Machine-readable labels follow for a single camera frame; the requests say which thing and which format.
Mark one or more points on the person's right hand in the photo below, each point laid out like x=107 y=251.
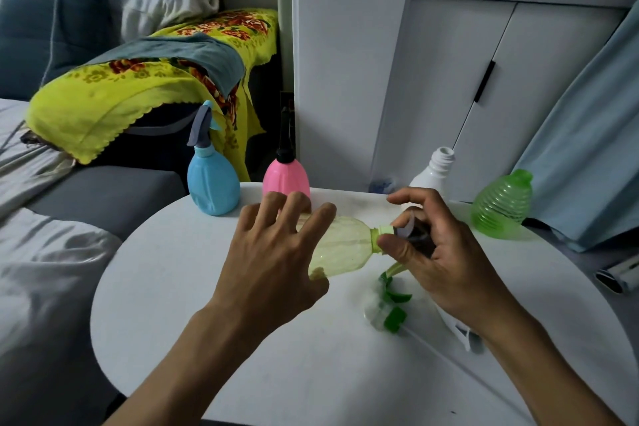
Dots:
x=459 y=276

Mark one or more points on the person's left hand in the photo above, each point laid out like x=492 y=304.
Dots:
x=269 y=271

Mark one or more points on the grey yellow spray head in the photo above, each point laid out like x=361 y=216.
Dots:
x=417 y=236

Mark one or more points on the white green spray head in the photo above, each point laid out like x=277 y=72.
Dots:
x=467 y=336

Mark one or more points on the clear green spray head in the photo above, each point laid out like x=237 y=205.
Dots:
x=394 y=318

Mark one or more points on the yellow translucent bottle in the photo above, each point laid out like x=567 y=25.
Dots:
x=347 y=246

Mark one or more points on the green ribbed bottle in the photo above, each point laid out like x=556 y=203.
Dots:
x=501 y=206

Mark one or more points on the pink plastic bottle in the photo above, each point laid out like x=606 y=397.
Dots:
x=284 y=178

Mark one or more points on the blue plastic bottle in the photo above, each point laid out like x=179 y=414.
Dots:
x=214 y=186

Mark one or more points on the white plastic bottle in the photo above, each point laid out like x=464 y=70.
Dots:
x=434 y=176

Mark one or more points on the black spray head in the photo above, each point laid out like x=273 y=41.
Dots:
x=285 y=141

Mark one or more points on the grey blue spray head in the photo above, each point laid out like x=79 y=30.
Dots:
x=199 y=126

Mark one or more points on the person's right forearm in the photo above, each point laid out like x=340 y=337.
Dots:
x=554 y=376

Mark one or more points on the person's left forearm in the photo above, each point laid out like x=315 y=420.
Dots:
x=189 y=376

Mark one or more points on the white grey lint roller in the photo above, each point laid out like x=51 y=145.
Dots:
x=621 y=278

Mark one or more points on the light blue curtain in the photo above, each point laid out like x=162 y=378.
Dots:
x=594 y=151

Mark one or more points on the grey seat cushion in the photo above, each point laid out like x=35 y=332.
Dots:
x=100 y=196

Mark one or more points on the white wardrobe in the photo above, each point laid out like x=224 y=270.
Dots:
x=344 y=66

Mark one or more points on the white bed sheet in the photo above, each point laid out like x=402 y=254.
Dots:
x=45 y=291

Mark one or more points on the grey-teal towel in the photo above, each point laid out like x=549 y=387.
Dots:
x=199 y=53

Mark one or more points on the yellow floral cloth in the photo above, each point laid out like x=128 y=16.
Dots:
x=100 y=101

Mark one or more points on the dark blue pillow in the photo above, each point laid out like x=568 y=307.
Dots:
x=35 y=41

